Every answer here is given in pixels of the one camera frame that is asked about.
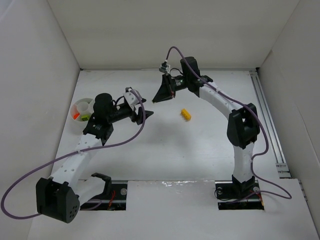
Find yellow lego brick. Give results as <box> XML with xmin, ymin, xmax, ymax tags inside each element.
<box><xmin>180</xmin><ymin>108</ymin><xmax>192</xmax><ymax>121</ymax></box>

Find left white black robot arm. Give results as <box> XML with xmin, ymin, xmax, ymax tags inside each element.
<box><xmin>35</xmin><ymin>87</ymin><xmax>153</xmax><ymax>223</ymax></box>

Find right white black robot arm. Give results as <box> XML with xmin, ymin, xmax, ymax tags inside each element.
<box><xmin>152</xmin><ymin>56</ymin><xmax>260</xmax><ymax>201</ymax></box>

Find white round divided container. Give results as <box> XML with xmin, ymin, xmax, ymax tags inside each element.
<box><xmin>69</xmin><ymin>98</ymin><xmax>95</xmax><ymax>134</ymax></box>

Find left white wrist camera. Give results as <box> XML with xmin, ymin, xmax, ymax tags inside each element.
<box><xmin>123</xmin><ymin>89</ymin><xmax>141</xmax><ymax>109</ymax></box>

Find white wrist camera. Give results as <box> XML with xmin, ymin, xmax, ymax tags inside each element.
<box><xmin>123</xmin><ymin>89</ymin><xmax>141</xmax><ymax>109</ymax></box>
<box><xmin>159</xmin><ymin>60</ymin><xmax>171</xmax><ymax>75</ymax></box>

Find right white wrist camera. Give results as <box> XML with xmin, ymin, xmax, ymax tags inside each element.
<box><xmin>159</xmin><ymin>60</ymin><xmax>171</xmax><ymax>75</ymax></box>

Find right aluminium rail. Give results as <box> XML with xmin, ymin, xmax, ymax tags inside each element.
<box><xmin>249</xmin><ymin>69</ymin><xmax>292</xmax><ymax>179</ymax></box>

